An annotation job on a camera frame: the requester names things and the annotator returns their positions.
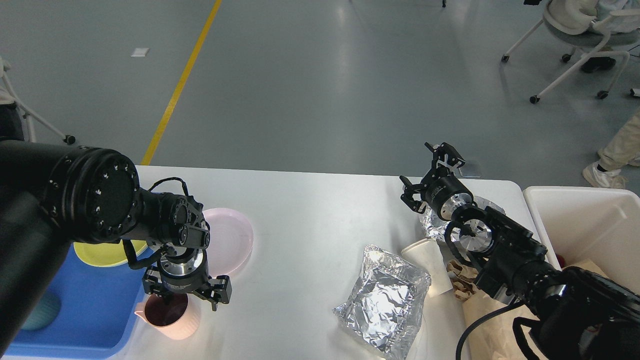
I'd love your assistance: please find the person in beige trousers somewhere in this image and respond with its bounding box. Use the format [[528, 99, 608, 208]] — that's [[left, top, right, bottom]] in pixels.
[[582, 109, 640, 189]]

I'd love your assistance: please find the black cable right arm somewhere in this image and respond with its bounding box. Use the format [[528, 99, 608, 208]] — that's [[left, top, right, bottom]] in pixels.
[[455, 299, 526, 360]]

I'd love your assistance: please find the pink plate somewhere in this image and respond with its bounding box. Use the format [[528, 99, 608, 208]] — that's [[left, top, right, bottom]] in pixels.
[[203, 207, 254, 278]]

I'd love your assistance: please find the pink ribbed mug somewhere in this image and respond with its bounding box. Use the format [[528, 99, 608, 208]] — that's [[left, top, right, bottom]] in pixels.
[[134, 294, 202, 340]]

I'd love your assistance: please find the white paper cup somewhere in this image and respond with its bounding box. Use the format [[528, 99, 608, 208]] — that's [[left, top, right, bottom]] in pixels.
[[400, 238, 453, 298]]

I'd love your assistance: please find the blue plastic tray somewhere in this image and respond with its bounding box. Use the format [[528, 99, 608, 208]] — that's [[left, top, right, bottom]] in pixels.
[[6, 249, 145, 360]]

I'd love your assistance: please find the large crumpled foil sheet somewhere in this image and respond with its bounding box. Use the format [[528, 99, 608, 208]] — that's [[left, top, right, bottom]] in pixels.
[[333, 244, 432, 360]]

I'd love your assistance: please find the white rolling office chair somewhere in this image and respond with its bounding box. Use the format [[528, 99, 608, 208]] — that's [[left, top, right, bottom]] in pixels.
[[501, 0, 640, 104]]

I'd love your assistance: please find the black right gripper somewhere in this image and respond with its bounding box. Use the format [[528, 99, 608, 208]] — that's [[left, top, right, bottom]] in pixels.
[[398, 142, 474, 221]]

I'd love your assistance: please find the teal mug yellow inside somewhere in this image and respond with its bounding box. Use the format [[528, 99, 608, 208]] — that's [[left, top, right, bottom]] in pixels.
[[20, 291, 62, 331]]

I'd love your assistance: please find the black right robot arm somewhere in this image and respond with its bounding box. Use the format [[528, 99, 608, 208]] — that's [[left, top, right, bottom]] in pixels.
[[400, 142, 640, 360]]

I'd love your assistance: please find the yellow plate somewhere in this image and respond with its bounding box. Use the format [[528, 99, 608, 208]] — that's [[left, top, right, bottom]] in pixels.
[[72, 243, 128, 268]]

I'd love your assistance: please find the white chair frame left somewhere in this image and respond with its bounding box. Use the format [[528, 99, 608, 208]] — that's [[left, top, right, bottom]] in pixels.
[[0, 58, 77, 146]]

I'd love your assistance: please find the white plastic bin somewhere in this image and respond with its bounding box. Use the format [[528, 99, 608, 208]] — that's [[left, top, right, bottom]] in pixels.
[[523, 186, 640, 293]]

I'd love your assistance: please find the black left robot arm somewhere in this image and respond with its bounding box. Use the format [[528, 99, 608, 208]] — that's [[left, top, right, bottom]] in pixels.
[[1, 136, 233, 354]]

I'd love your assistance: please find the brown paper bag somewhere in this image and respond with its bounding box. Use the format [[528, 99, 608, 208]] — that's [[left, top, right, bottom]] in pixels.
[[446, 258, 608, 360]]

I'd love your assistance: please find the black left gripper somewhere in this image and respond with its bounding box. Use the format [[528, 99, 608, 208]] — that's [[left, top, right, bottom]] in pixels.
[[142, 249, 233, 312]]

